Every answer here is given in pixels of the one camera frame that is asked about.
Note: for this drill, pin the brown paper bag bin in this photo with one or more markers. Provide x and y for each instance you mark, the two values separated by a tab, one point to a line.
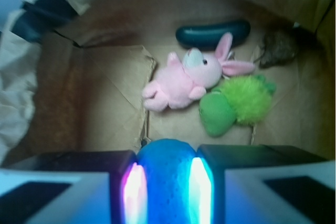
79	88

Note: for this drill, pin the green fuzzy plush toy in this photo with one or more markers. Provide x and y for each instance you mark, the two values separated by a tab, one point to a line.
243	100

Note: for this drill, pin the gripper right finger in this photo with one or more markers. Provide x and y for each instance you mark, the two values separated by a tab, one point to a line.
269	184

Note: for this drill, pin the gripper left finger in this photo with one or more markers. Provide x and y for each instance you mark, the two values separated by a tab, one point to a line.
74	187

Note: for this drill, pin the blue foam ball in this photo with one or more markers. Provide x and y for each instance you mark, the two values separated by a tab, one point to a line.
180	183

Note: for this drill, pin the brown furry toy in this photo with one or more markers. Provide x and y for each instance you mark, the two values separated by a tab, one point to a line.
279	48

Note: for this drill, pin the pink plush bunny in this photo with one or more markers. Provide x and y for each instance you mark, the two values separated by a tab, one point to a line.
186	80

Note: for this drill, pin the dark green cucumber toy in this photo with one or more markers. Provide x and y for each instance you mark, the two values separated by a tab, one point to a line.
207	37

